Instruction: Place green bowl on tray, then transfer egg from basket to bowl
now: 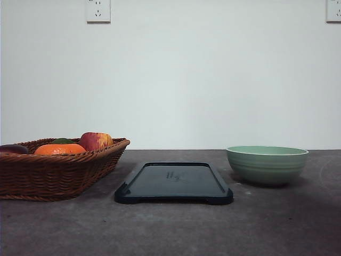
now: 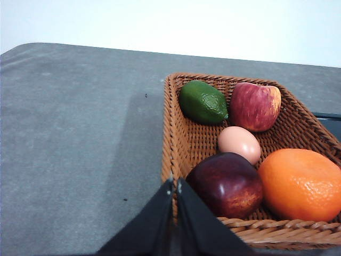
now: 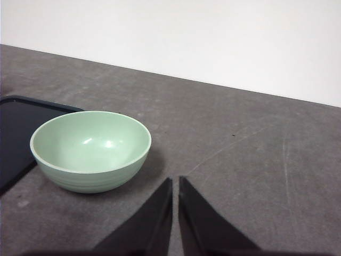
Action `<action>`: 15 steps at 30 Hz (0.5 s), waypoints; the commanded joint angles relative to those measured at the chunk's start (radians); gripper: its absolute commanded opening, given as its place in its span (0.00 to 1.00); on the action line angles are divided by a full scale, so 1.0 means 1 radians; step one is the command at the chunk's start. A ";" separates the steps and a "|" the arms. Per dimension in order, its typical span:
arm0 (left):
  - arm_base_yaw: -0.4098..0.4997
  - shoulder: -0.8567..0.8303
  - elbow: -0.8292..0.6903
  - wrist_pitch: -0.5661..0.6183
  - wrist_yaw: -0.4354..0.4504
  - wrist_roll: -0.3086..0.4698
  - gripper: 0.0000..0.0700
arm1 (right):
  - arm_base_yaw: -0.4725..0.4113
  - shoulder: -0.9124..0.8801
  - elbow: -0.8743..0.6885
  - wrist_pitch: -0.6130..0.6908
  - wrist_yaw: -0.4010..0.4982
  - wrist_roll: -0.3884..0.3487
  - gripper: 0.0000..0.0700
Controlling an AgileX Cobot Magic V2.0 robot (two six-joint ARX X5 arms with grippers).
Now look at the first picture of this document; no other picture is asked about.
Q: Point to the green ceramic bowl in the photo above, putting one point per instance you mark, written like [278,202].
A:
[266,165]

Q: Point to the brown wicker basket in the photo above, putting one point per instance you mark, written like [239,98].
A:
[56,177]

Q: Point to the dark blue rectangular tray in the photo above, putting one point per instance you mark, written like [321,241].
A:
[175,183]

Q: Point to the red yellow apple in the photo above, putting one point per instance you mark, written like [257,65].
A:
[96,140]

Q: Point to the green avocado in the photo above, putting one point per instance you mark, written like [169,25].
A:
[63,141]

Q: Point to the orange tangerine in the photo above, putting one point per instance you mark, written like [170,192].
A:
[60,149]

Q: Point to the dark purple fruit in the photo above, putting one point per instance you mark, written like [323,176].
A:
[14,149]

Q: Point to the white wall socket left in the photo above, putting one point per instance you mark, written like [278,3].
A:
[98,12]

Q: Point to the white wall socket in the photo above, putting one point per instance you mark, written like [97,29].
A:
[98,12]
[332,11]

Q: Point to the white wall socket right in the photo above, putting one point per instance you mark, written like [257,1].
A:
[332,11]

